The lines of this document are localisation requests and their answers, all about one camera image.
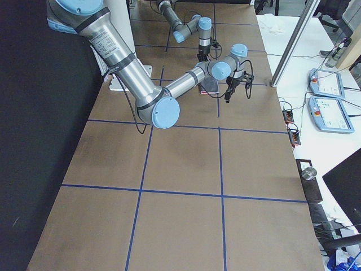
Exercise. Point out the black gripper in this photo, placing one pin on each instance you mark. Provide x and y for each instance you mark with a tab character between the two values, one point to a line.
203	51
234	81

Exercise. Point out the pink towel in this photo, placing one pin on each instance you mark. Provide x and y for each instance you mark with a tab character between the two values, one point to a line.
209	85

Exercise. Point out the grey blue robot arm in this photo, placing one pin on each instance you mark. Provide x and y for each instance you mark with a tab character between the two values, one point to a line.
182	31
155	105

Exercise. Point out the orange black connector block far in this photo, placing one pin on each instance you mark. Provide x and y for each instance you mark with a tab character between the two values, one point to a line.
288	116

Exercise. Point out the orange black connector block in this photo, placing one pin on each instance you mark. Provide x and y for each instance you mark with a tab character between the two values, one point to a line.
288	116
294	137

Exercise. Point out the orange black connector block near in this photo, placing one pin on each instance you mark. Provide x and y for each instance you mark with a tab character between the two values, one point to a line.
294	137

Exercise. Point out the far teach pendant tablet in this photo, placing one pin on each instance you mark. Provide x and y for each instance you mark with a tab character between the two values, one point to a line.
326	83

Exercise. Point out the teach pendant tablet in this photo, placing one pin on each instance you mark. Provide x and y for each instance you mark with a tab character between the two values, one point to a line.
329	115
326	83

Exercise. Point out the near teach pendant tablet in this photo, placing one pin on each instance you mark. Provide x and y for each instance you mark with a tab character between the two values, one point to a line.
329	115

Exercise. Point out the small metal cup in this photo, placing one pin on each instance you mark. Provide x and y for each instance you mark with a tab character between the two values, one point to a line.
309	173

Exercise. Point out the black tray under cup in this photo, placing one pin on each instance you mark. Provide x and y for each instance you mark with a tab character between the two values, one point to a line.
310	188

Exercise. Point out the black monitor screen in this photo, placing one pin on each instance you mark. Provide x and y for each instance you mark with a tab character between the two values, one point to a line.
343	181

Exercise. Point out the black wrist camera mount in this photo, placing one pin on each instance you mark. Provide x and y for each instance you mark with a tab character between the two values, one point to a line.
247	78

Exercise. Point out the aluminium frame post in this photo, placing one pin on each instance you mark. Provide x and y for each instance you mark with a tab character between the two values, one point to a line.
301	25

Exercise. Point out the white pillar with base plate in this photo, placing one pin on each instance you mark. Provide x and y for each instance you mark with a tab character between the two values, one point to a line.
116	57

